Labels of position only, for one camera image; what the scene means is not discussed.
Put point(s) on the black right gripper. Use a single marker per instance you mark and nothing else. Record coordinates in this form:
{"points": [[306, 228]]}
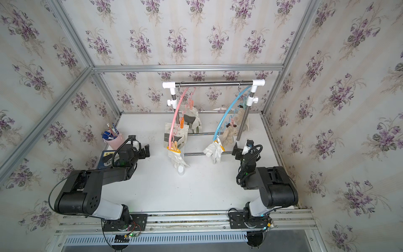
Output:
{"points": [[239, 151]]}

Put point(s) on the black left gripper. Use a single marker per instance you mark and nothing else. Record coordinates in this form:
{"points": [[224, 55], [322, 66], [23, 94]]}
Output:
{"points": [[141, 155]]}

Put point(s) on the beige glove black cuff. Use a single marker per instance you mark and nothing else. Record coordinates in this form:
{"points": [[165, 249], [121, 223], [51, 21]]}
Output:
{"points": [[239, 119], [229, 136]]}

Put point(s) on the white glove yellow cuff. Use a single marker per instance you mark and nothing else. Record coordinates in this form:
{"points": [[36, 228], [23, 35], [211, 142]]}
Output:
{"points": [[177, 159], [214, 151]]}

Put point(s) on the blue wavy hanger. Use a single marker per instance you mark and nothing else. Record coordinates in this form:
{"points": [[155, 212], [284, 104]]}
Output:
{"points": [[240, 94]]}

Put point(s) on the white leather glove green fingers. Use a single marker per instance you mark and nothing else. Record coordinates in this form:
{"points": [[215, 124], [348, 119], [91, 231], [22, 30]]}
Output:
{"points": [[192, 119]]}

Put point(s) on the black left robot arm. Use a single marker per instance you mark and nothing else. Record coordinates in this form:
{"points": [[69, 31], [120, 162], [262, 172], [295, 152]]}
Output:
{"points": [[81, 193]]}

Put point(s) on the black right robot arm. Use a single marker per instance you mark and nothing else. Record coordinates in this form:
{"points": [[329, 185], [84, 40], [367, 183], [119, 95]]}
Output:
{"points": [[276, 189]]}

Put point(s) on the pink metal pen bucket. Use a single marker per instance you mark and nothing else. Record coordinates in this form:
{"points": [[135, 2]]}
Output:
{"points": [[115, 143]]}

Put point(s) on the tan plastic clothespin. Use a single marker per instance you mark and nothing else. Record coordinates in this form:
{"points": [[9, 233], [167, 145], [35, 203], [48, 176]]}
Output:
{"points": [[174, 146]]}

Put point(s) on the blue pens in bucket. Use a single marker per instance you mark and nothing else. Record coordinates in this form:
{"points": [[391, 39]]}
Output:
{"points": [[111, 133]]}

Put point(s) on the white steel drying rack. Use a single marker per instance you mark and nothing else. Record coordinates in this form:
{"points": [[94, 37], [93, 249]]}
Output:
{"points": [[181, 92]]}

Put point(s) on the small circuit board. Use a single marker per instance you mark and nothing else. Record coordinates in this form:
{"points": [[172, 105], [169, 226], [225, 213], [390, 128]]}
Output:
{"points": [[125, 239]]}

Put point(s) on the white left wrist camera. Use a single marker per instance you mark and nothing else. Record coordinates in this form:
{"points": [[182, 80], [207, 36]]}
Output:
{"points": [[135, 144]]}

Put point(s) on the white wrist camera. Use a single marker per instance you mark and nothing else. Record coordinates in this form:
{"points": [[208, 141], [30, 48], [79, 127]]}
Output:
{"points": [[135, 144], [248, 145]]}

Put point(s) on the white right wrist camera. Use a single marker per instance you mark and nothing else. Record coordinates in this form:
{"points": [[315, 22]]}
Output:
{"points": [[248, 145]]}

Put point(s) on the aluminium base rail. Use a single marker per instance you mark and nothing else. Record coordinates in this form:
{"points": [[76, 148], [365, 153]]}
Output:
{"points": [[186, 228]]}

